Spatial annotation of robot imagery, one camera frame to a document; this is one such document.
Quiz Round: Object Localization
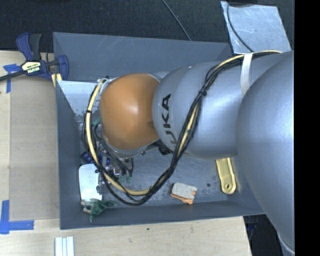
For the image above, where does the green and tan toy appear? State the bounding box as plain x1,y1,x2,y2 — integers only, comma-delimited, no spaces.
80,198,119,224

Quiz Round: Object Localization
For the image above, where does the grey metal bin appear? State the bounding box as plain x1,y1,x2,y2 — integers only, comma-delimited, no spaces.
52,31,266,230

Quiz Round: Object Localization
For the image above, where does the pale wood flat board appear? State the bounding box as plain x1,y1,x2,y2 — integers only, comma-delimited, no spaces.
9,51,61,222

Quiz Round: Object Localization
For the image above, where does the white rounded box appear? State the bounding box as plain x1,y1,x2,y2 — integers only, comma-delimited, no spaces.
78,163,104,202

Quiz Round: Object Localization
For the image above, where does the blue knobbly object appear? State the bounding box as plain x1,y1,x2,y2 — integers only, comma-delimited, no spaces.
79,151,104,165

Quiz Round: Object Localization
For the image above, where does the yellow flat plastic tool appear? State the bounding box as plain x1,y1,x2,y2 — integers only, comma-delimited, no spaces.
215,157,237,196

